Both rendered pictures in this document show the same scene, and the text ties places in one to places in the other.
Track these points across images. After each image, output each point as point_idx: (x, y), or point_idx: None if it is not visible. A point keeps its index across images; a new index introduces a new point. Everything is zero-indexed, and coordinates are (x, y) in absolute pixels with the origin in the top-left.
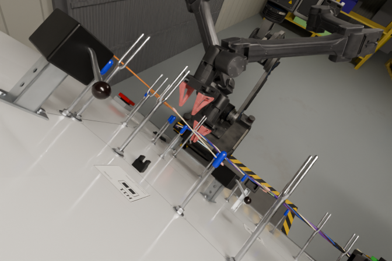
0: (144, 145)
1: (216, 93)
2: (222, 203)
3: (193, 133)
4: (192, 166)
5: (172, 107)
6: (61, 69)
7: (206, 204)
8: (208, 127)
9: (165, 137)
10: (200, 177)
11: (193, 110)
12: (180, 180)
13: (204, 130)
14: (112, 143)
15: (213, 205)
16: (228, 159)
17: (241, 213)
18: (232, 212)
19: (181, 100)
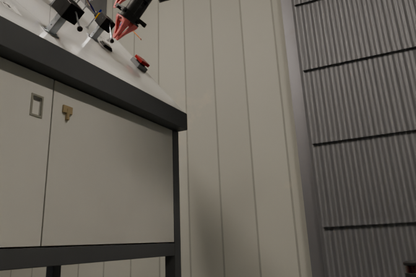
0: None
1: None
2: None
3: None
4: (69, 22)
5: None
6: None
7: None
8: (119, 13)
9: (135, 76)
10: (49, 4)
11: None
12: None
13: (116, 17)
14: None
15: None
16: None
17: None
18: None
19: (115, 2)
